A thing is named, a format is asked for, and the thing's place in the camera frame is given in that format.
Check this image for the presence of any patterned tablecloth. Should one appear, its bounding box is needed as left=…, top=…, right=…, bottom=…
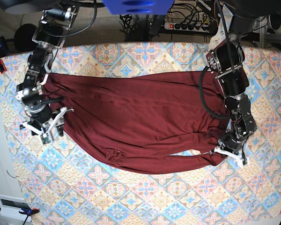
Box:
left=0, top=47, right=281, bottom=225

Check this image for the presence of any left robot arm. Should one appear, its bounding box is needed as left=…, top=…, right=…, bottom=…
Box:
left=199, top=0, right=281, bottom=156

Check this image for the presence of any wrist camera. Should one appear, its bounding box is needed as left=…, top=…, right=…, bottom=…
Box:
left=40, top=133, right=52, bottom=145
left=236, top=156, right=250, bottom=168

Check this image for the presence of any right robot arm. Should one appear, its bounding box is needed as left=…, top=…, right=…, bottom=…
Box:
left=0, top=0, right=105, bottom=143

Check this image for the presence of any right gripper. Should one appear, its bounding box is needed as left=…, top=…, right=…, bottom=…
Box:
left=21, top=97, right=64, bottom=137

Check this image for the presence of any white power strip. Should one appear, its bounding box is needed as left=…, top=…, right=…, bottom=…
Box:
left=163, top=22, right=208, bottom=32

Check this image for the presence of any dark red t-shirt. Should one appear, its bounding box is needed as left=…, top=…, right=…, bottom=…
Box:
left=44, top=71, right=228, bottom=174

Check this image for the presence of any black round stool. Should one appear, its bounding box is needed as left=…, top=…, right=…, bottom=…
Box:
left=14, top=23, right=37, bottom=52

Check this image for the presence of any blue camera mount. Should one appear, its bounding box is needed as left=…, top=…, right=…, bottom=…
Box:
left=102, top=0, right=174, bottom=15

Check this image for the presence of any black round object top right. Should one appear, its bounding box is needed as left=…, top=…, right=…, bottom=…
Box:
left=268, top=14, right=281, bottom=30

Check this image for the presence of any white wall socket box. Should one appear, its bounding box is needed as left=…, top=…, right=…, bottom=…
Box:
left=0, top=195, right=30, bottom=221

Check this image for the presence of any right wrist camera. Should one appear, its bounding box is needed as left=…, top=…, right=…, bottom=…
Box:
left=40, top=133, right=52, bottom=145

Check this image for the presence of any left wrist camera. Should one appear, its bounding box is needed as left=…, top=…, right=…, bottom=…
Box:
left=236, top=156, right=250, bottom=168

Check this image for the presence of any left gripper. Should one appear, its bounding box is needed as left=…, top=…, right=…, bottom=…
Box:
left=216, top=131, right=248, bottom=155

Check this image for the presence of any blue orange clamp lower left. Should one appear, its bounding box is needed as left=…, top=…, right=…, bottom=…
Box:
left=0, top=207, right=40, bottom=225

